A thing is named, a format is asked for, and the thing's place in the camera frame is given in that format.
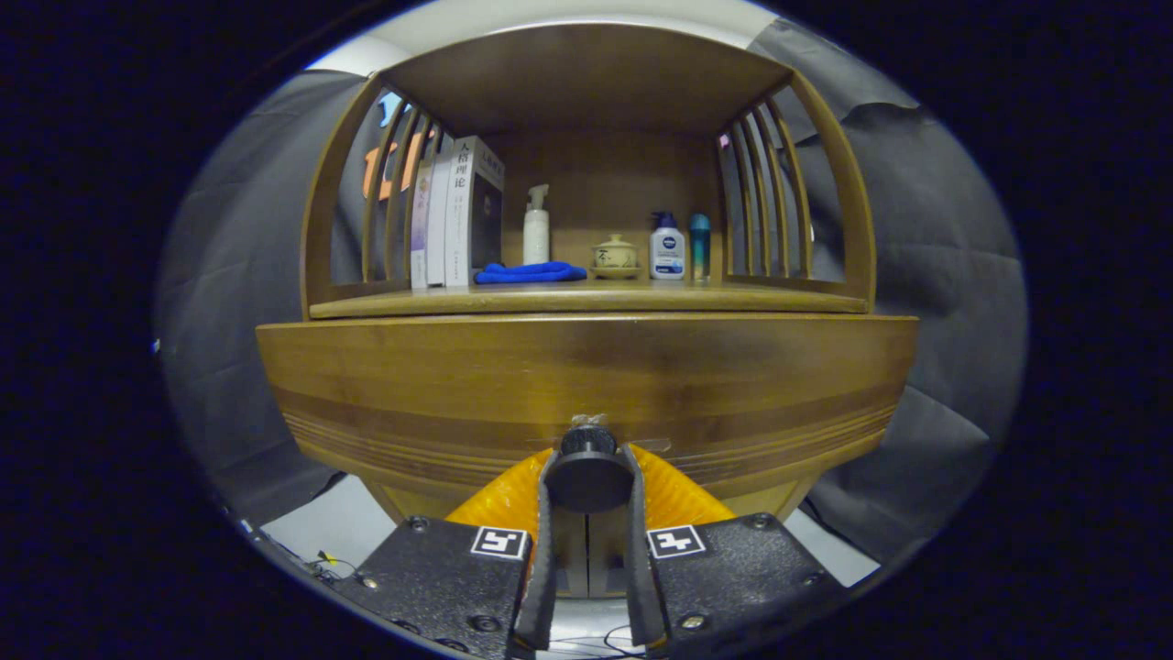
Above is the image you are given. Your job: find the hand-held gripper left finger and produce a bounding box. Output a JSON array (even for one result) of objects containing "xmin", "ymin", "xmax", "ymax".
[{"xmin": 330, "ymin": 446, "xmax": 562, "ymax": 660}]

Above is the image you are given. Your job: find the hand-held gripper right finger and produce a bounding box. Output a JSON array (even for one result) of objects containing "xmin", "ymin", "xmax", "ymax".
[{"xmin": 623, "ymin": 443, "xmax": 849, "ymax": 648}]

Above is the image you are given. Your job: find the black drawer knob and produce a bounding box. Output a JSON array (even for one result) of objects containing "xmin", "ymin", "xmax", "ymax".
[{"xmin": 545, "ymin": 424, "xmax": 635, "ymax": 514}]

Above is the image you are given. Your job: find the wooden drawer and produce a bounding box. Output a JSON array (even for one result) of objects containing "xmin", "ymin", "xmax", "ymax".
[{"xmin": 255, "ymin": 314, "xmax": 920, "ymax": 523}]

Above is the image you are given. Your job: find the wooden cabinet door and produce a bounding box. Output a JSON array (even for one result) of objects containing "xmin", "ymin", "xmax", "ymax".
[
  {"xmin": 586, "ymin": 509, "xmax": 631, "ymax": 597},
  {"xmin": 556, "ymin": 509, "xmax": 587, "ymax": 599}
]

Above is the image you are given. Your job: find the wooden countertop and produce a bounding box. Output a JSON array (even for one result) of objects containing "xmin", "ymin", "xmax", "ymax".
[{"xmin": 310, "ymin": 280, "xmax": 870, "ymax": 320}]

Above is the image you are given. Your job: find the wooden cabinet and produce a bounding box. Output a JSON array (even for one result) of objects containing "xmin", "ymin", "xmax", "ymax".
[{"xmin": 255, "ymin": 23, "xmax": 920, "ymax": 601}]

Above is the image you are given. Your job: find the blue folded cloth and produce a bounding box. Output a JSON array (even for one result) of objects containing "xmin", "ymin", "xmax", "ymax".
[{"xmin": 474, "ymin": 261, "xmax": 588, "ymax": 285}]

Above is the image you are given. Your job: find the white bottle blue cap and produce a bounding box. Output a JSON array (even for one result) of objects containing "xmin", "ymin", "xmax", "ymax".
[{"xmin": 649, "ymin": 212, "xmax": 687, "ymax": 281}]

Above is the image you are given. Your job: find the beige lidded ceramic cup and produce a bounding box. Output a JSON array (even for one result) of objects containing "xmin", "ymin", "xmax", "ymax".
[{"xmin": 589, "ymin": 235, "xmax": 642, "ymax": 281}]

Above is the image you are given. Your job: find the thin purple spine book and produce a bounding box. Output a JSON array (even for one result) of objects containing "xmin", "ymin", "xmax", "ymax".
[{"xmin": 410, "ymin": 160, "xmax": 433, "ymax": 290}]

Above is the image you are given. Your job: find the white pump bottle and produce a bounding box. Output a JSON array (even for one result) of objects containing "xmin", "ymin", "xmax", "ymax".
[{"xmin": 522, "ymin": 183, "xmax": 552, "ymax": 267}]

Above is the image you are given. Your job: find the thin white book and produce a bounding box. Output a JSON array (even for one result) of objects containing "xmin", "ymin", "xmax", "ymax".
[{"xmin": 426, "ymin": 151, "xmax": 455, "ymax": 288}]

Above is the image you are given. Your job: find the thick white dark book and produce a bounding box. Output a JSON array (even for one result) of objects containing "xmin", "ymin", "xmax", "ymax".
[{"xmin": 444, "ymin": 136, "xmax": 506, "ymax": 288}]

